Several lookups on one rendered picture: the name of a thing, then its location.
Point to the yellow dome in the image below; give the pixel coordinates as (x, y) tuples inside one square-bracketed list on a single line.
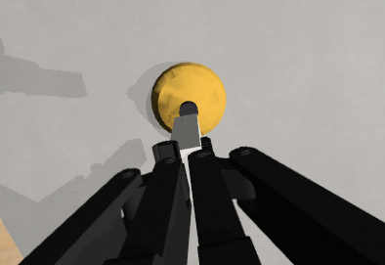
[(188, 88)]

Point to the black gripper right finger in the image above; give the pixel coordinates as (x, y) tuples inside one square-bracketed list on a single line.
[(309, 224)]

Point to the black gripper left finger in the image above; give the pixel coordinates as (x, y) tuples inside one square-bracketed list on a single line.
[(157, 234)]

